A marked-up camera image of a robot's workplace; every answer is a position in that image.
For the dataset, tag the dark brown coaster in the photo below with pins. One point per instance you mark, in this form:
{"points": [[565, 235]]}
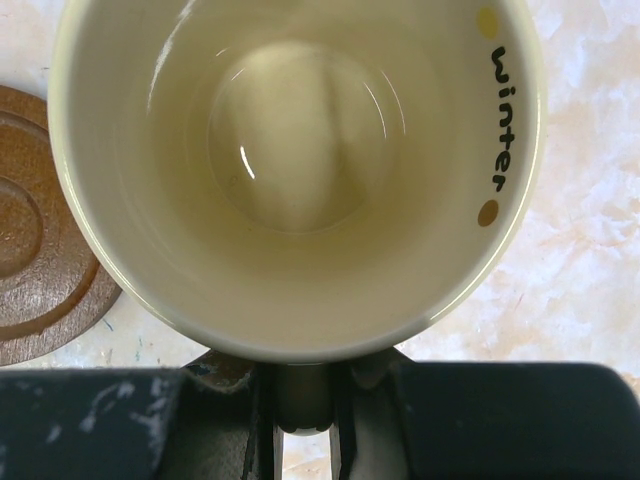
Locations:
{"points": [[53, 288]]}

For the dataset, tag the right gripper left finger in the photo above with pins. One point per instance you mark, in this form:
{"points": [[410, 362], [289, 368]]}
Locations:
{"points": [[202, 421]]}

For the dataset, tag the cream yellow mug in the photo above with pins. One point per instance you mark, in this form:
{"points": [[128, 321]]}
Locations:
{"points": [[297, 182]]}

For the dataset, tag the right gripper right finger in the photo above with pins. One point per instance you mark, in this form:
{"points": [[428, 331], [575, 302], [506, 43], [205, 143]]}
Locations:
{"points": [[401, 419]]}

